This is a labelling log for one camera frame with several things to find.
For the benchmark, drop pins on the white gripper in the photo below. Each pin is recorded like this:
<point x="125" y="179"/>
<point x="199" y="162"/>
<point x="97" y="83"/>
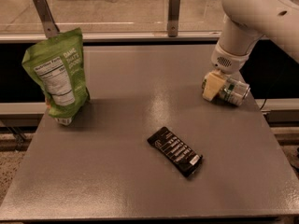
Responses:
<point x="230" y="61"/>

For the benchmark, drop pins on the silver green 7up can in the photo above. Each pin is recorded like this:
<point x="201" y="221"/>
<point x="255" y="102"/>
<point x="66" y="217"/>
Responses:
<point x="233" y="91"/>

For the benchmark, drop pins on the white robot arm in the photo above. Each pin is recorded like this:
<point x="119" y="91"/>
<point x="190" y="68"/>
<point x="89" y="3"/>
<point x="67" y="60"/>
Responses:
<point x="246" y="21"/>

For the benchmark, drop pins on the black snack bar wrapper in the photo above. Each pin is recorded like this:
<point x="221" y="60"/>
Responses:
<point x="185" y="159"/>

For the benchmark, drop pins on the clear glass barrier panel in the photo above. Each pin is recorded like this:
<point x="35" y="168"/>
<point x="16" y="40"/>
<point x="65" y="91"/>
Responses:
<point x="111" y="16"/>

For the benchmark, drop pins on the green snack bag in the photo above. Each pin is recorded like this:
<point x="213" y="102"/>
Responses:
<point x="56" y="65"/>

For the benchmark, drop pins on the middle metal bracket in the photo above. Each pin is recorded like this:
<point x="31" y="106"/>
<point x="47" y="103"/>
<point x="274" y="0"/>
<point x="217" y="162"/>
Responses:
<point x="173" y="17"/>

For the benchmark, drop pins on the metal bracket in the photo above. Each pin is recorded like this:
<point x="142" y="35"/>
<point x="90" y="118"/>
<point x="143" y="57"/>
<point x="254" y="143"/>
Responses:
<point x="173" y="17"/>
<point x="48" y="23"/>

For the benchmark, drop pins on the left metal bracket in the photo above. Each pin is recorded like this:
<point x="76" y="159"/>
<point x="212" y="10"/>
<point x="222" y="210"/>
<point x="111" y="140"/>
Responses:
<point x="48" y="23"/>

